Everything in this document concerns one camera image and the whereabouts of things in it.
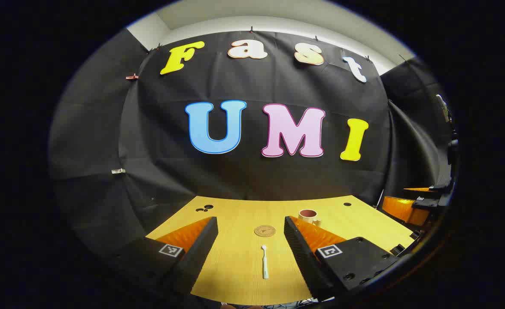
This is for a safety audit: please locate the pale green toothbrush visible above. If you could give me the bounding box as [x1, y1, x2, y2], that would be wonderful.
[261, 245, 270, 280]

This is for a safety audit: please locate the beige cup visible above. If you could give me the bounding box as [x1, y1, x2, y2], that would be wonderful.
[298, 209, 322, 227]

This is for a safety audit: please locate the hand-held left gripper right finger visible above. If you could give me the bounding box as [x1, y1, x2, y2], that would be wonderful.
[284, 216, 399, 301]

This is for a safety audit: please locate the wooden desktop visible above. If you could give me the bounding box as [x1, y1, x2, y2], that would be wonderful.
[145, 195, 415, 306]

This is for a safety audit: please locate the black backdrop cloth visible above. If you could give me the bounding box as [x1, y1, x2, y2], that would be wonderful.
[49, 28, 455, 275]

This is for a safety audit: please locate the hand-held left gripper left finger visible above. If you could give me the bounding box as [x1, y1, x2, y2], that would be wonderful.
[113, 217, 219, 296]

